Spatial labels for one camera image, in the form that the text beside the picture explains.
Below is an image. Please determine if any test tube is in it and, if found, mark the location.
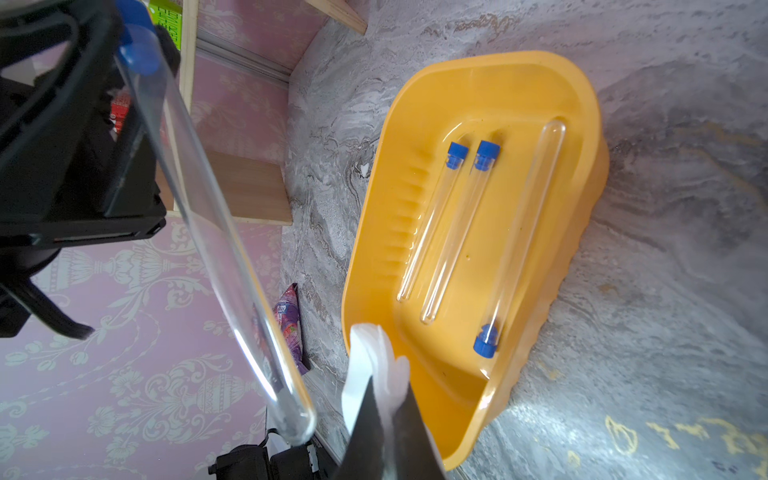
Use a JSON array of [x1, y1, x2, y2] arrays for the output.
[[420, 140, 501, 324], [396, 142, 469, 302], [473, 119, 566, 359], [116, 1, 317, 445]]

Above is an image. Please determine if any yellow plastic basin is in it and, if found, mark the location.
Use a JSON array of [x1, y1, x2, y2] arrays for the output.
[[341, 51, 609, 470]]

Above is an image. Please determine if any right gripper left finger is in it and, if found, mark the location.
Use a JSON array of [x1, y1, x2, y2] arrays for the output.
[[335, 380, 384, 480]]

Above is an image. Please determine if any purple tissue pack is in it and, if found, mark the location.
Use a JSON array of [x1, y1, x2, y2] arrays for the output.
[[273, 283, 308, 375]]

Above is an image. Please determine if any red cola can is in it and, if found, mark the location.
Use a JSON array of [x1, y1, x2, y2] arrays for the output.
[[109, 87, 131, 135]]

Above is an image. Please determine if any green white juice carton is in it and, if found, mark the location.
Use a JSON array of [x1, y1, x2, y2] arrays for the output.
[[147, 0, 183, 50]]

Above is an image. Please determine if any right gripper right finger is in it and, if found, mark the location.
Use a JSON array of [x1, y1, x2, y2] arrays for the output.
[[395, 388, 446, 480]]

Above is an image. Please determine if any wooden two-tier shelf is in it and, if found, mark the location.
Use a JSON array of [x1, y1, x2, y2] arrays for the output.
[[178, 1, 367, 226]]

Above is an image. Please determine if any white wiping cloth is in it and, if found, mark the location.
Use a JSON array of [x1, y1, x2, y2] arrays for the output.
[[342, 323, 410, 434]]

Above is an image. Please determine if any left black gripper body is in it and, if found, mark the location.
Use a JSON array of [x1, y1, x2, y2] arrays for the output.
[[1, 1, 180, 339]]

